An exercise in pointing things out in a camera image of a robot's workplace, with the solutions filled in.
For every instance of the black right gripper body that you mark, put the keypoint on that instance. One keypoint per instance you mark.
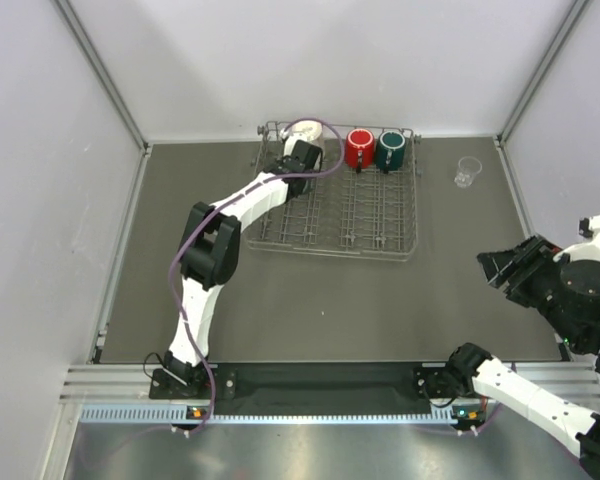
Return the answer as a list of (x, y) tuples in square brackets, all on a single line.
[(534, 284)]

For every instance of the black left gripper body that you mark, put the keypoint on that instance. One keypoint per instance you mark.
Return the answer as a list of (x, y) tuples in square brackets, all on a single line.
[(280, 161)]

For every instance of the white mug orange inside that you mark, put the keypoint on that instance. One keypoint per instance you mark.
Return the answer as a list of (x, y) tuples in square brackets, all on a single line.
[(307, 131)]

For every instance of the red mug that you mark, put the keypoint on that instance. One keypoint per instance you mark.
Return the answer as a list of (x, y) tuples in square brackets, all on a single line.
[(359, 149)]

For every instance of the green mug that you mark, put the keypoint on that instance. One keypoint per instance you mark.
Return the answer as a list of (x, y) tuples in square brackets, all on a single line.
[(390, 151)]

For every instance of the clear drinking glass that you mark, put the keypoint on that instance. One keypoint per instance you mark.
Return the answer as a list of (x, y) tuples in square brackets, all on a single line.
[(468, 168)]

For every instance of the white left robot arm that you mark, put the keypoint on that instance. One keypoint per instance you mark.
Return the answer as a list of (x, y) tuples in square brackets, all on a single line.
[(208, 257)]

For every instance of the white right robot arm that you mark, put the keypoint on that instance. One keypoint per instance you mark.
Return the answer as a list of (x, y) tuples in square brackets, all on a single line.
[(562, 285)]

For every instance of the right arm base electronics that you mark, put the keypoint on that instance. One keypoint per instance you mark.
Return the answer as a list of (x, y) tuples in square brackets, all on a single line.
[(471, 418)]

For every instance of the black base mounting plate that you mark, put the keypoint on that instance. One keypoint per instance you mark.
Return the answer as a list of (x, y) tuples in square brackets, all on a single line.
[(318, 388)]

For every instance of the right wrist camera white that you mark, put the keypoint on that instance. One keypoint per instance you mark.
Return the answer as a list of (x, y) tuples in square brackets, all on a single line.
[(589, 247)]

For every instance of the grey wire dish rack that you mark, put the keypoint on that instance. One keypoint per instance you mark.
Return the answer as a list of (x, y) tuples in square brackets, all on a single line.
[(369, 214)]

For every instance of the left aluminium corner post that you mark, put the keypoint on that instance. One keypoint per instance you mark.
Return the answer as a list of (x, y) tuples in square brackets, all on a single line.
[(79, 33)]

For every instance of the aluminium corner post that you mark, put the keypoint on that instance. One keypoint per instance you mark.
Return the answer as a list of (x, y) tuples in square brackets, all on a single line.
[(79, 33), (559, 39)]

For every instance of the right aluminium corner post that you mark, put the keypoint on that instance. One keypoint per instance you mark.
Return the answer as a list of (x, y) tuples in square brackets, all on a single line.
[(559, 39)]

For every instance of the white perforated cable duct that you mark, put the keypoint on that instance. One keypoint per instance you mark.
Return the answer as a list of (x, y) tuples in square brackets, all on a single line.
[(169, 414)]

